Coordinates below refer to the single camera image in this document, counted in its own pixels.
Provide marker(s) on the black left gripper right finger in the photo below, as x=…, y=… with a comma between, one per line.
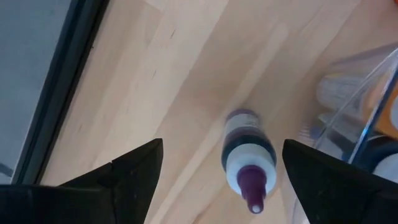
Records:
x=342, y=196

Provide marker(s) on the large purple food coloring bottle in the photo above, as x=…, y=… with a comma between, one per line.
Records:
x=248, y=161

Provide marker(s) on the black aluminium table frame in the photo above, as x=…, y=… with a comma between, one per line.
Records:
x=62, y=84

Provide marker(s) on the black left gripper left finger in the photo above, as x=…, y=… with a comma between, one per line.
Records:
x=93, y=196

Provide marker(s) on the clear plastic container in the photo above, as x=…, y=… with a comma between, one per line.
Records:
x=342, y=102

